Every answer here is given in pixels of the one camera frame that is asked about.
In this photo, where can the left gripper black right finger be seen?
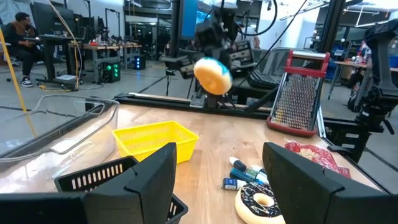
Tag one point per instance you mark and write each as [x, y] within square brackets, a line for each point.
[311, 199]

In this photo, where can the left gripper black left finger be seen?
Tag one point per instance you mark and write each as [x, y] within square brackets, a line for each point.
[146, 193]

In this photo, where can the red snack packet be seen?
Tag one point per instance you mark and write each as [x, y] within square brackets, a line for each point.
[314, 155]

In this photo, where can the green labelled marker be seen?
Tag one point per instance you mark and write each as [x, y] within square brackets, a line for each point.
[259, 175]

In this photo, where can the chocolate iced toy donut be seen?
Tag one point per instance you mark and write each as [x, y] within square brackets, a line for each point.
[248, 211]

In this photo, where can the white capped navy marker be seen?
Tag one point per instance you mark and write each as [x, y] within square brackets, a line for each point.
[238, 165]

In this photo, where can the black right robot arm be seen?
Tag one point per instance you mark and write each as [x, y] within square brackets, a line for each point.
[214, 101]

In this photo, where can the blue lit monitor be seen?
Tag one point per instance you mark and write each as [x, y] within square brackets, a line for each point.
[189, 18]

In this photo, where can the black device on tripod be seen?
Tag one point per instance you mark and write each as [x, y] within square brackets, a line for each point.
[177, 63]

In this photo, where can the black plastic basket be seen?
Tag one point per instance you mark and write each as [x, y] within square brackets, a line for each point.
[93, 177]

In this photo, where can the yellow plastic basket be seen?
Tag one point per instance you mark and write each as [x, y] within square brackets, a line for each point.
[146, 137]

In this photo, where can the clear plastic bin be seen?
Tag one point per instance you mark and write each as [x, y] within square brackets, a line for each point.
[93, 149]

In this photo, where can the black keyboard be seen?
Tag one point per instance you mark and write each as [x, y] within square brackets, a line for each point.
[264, 79]

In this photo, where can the black side desk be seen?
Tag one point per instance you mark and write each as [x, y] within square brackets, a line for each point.
[248, 93]

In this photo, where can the computer with blue lights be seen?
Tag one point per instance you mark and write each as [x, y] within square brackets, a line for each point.
[140, 62]

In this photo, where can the computer with green lights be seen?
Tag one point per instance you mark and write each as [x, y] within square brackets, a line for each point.
[112, 71]

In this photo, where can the wooden workbench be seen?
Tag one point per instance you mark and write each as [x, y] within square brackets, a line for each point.
[102, 47]

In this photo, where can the wooden table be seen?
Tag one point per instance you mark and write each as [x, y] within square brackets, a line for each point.
[351, 64]

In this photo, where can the black standing desk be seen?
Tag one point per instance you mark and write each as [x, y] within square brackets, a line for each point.
[49, 59]

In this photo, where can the dark desk monitor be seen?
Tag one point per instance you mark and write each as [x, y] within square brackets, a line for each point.
[46, 18]

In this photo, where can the seated person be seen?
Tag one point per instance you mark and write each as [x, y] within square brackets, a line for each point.
[21, 46]

